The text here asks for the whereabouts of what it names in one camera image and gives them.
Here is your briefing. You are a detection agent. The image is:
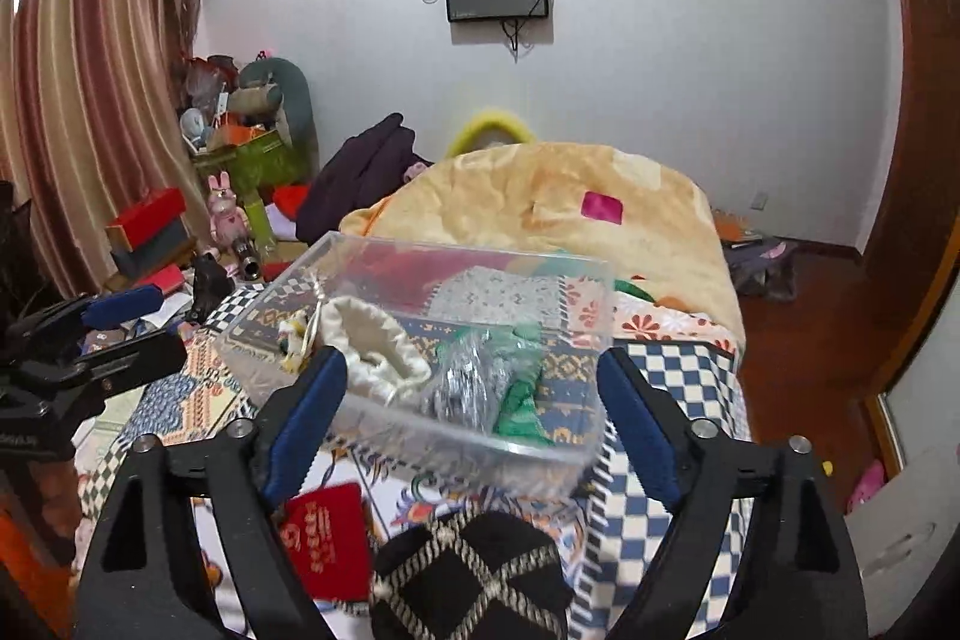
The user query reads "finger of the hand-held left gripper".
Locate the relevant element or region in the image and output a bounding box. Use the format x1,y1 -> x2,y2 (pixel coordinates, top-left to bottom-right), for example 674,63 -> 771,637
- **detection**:
6,284 -> 167,357
45,331 -> 188,402

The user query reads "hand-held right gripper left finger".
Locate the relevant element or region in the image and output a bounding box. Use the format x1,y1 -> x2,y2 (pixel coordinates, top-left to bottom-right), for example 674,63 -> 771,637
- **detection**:
75,346 -> 352,640

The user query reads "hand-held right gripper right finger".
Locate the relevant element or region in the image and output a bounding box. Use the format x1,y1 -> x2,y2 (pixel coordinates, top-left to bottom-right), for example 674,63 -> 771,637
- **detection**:
596,347 -> 871,640

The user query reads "cream drawstring pouch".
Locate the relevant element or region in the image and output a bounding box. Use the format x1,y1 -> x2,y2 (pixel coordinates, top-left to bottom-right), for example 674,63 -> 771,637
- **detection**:
313,295 -> 434,402

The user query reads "green satin pouch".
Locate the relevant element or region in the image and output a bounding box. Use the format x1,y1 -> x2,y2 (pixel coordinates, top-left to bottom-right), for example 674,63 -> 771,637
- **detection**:
495,362 -> 560,444

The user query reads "red velvet pouch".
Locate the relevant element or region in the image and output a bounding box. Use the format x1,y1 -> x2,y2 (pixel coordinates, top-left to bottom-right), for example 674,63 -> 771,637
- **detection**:
281,481 -> 374,605

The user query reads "clear plastic box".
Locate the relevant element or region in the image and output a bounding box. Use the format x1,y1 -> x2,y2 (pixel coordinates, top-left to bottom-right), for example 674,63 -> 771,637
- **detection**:
216,231 -> 616,500

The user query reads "silver mesh pouch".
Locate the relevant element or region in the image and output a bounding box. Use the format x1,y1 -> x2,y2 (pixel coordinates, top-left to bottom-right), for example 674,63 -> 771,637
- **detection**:
418,329 -> 526,440

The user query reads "black diamond-pattern knit pouch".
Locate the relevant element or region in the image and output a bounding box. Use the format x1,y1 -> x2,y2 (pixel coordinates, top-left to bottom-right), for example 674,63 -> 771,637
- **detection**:
369,509 -> 575,640

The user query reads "grey cardboard box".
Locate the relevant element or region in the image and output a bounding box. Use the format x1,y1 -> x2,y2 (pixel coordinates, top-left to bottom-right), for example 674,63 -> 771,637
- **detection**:
111,218 -> 199,279

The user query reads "small yellow tassel charm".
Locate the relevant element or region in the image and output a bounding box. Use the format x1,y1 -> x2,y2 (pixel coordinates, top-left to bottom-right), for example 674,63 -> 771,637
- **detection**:
277,314 -> 316,375

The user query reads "small black figurine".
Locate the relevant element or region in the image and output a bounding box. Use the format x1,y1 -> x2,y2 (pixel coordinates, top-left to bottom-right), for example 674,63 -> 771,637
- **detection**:
189,253 -> 235,324

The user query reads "red gift box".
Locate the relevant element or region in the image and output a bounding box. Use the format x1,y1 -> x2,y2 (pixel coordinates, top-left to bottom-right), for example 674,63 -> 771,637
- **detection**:
105,187 -> 188,251

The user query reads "black metal tube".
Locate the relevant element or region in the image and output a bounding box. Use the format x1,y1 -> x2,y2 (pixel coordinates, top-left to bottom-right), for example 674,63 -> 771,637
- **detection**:
231,237 -> 265,283

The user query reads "pink rabbit toy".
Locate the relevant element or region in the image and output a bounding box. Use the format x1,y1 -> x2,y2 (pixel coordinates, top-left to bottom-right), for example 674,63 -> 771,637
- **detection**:
205,169 -> 253,260

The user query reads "green cylinder tube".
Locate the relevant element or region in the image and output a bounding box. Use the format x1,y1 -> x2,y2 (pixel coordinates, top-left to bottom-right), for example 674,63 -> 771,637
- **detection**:
243,190 -> 280,248

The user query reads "green cardboard box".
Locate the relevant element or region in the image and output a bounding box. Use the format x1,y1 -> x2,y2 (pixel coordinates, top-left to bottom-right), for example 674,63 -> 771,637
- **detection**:
190,128 -> 316,193

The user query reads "striped brown curtain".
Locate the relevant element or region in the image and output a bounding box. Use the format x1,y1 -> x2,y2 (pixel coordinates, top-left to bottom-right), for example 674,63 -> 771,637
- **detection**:
0,0 -> 209,305

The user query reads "pink slipper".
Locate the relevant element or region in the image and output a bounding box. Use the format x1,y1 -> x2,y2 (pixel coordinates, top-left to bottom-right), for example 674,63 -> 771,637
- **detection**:
847,460 -> 887,515

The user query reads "dark purple garment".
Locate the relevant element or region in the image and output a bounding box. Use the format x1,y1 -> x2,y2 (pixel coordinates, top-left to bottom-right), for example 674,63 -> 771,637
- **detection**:
295,113 -> 436,245

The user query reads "orange quilt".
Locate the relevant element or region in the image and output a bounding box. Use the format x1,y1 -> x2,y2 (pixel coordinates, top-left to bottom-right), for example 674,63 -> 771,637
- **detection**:
339,140 -> 748,350

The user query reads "grey-green plush pillow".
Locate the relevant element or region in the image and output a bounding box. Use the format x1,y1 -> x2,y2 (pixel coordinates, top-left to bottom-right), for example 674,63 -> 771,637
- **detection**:
238,56 -> 317,165

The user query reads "white cabinet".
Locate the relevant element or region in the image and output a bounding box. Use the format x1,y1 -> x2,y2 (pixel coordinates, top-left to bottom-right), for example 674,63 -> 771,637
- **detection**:
841,302 -> 960,640

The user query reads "brown wooden door frame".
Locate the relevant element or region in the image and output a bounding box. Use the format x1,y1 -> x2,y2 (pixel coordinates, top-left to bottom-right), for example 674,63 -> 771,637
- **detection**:
786,0 -> 960,401

